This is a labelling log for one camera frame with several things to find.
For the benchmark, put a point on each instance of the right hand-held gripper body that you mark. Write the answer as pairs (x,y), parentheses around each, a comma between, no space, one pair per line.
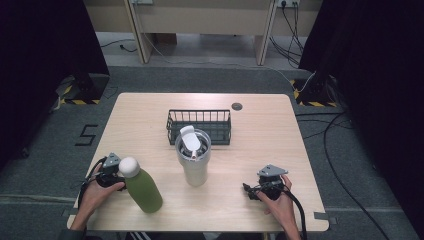
(271,186)

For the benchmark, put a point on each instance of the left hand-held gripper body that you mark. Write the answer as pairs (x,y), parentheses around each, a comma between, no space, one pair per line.
(107,178)

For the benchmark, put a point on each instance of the green bottle with white cap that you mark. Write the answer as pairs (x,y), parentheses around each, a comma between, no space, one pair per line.
(143,190)

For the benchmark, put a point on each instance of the white tumbler with lid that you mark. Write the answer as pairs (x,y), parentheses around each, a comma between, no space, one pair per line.
(194,163)

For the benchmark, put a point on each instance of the person's left hand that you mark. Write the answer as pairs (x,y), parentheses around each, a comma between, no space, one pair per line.
(93,196)

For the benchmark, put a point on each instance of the person's right hand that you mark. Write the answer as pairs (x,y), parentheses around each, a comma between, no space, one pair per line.
(281,208)

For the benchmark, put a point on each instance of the person's striped trousers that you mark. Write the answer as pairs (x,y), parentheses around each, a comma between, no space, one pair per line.
(140,236)

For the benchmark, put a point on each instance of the stand base with hazard tape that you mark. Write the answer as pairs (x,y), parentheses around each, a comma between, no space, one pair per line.
(85,88)
(315,95)

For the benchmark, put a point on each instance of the black curtain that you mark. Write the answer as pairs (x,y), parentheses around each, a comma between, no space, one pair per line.
(376,83)
(43,60)

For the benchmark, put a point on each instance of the beige wooden desk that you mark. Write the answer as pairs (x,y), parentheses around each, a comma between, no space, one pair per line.
(206,16)

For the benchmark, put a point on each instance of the white wall socket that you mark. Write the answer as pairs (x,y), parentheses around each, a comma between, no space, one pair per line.
(288,2)

